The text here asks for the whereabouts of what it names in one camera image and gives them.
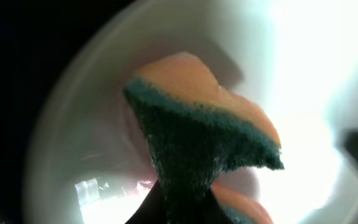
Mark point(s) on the green yellow sponge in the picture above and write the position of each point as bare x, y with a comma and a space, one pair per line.
195, 130

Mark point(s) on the light blue plate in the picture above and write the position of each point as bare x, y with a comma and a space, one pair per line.
297, 59

